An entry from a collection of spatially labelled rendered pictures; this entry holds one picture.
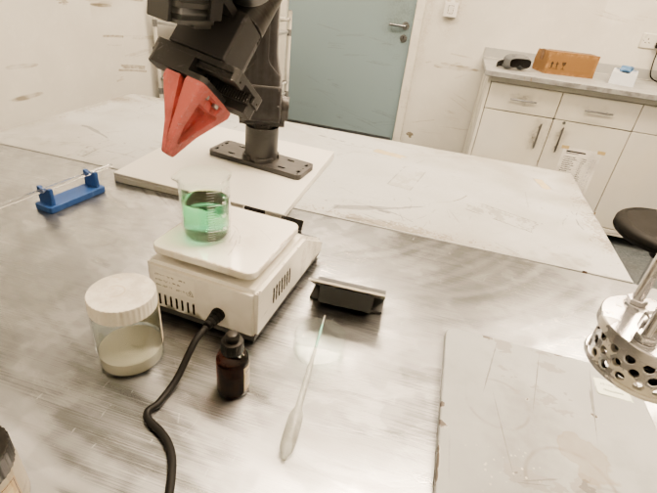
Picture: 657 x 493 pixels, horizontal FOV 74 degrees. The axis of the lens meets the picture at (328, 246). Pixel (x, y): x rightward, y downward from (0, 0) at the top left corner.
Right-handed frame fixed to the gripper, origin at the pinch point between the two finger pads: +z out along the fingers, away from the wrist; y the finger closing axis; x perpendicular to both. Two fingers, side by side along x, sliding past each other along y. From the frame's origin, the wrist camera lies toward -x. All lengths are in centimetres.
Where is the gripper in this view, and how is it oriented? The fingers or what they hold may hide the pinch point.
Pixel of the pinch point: (170, 147)
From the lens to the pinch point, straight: 48.9
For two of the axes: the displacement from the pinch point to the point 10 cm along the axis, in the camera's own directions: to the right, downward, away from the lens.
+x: 1.9, 1.5, 9.7
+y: 8.7, 4.3, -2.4
